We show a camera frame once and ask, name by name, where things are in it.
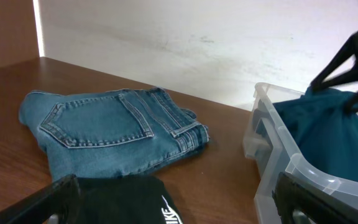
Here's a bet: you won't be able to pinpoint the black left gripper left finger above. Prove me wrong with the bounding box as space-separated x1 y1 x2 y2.
0 174 80 224

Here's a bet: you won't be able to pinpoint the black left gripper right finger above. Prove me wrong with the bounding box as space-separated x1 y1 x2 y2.
272 172 358 224

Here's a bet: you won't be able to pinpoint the black Nike garment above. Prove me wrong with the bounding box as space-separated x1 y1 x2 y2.
75 175 183 224

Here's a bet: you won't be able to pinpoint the dark blue shirt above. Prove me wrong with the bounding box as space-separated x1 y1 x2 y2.
274 88 358 182

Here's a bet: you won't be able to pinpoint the clear plastic storage bin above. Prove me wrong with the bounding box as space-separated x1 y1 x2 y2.
243 83 358 224

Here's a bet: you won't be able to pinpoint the dark blue folded jeans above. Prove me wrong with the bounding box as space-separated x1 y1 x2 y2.
19 88 209 180

